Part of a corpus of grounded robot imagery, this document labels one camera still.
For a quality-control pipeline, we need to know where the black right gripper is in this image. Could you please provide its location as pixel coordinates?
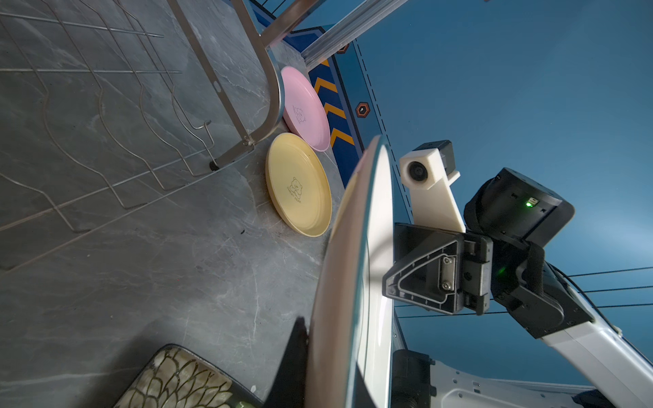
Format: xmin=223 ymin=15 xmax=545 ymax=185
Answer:
xmin=382 ymin=223 xmax=493 ymax=316

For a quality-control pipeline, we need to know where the white plate green ring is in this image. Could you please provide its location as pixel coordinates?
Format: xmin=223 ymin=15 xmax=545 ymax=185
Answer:
xmin=304 ymin=134 xmax=396 ymax=408

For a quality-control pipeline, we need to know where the black square floral plate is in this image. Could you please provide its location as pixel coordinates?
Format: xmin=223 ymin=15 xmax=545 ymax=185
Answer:
xmin=115 ymin=344 xmax=263 ymax=407

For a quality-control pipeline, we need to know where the silver wire dish rack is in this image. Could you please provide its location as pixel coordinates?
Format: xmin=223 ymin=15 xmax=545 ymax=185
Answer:
xmin=0 ymin=0 xmax=328 ymax=271

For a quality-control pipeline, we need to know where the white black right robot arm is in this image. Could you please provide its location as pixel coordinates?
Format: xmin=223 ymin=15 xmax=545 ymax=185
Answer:
xmin=382 ymin=163 xmax=652 ymax=407

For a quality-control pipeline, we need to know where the yellow round plate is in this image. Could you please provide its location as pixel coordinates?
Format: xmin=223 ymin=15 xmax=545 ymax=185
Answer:
xmin=265 ymin=133 xmax=333 ymax=238

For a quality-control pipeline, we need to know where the pink round plate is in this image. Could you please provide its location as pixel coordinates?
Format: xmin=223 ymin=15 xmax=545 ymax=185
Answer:
xmin=281 ymin=66 xmax=330 ymax=151

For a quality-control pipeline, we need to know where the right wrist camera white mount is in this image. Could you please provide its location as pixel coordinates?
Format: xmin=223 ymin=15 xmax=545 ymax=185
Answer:
xmin=400 ymin=139 xmax=466 ymax=233

